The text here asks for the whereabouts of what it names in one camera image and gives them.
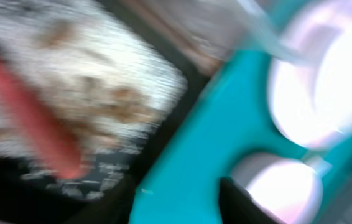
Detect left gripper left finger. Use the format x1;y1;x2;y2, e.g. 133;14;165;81
0;161;136;224

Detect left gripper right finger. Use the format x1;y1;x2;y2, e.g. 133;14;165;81
218;177;277;224

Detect white bowl with food scraps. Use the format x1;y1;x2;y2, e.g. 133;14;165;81
231;152;323;224

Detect orange carrot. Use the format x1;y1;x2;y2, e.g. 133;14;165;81
0;60;86;179

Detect black plastic tray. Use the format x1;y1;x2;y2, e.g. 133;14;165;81
0;0;214;224

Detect teal plastic tray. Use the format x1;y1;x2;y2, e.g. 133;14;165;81
130;1;352;224

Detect spilled rice and peanuts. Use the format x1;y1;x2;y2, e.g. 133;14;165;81
0;0;188;200

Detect large white plate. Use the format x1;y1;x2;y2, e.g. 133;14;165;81
267;0;352;149

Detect clear plastic bin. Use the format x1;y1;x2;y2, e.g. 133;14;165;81
124;0;305;75

